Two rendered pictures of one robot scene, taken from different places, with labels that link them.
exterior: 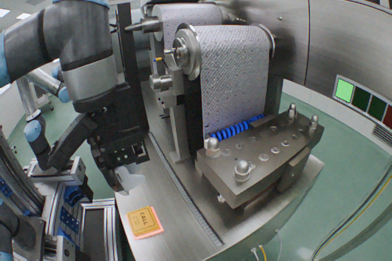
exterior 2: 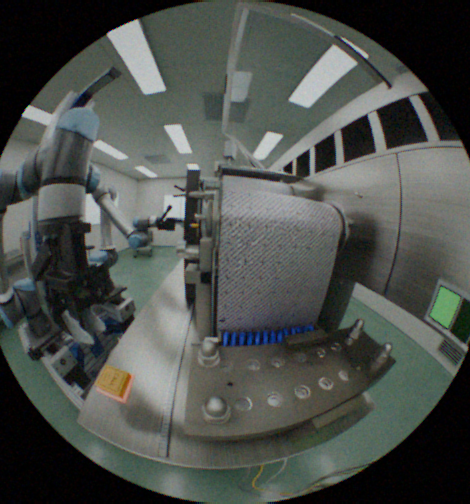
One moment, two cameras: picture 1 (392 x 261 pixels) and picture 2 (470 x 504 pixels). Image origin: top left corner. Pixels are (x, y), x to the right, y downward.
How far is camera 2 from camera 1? 0.22 m
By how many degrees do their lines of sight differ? 24
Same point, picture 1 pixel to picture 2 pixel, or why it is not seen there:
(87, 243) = not seen: hidden behind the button
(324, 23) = (422, 191)
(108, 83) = (51, 211)
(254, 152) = (265, 384)
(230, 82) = (267, 272)
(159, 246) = (109, 411)
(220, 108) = (245, 303)
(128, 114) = (67, 256)
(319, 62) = (413, 259)
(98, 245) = not seen: hidden behind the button
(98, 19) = (63, 145)
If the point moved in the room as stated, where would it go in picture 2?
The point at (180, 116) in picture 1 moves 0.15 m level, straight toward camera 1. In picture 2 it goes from (204, 297) to (166, 339)
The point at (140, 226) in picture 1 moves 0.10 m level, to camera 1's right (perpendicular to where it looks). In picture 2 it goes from (105, 384) to (134, 414)
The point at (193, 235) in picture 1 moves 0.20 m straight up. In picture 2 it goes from (146, 427) to (88, 379)
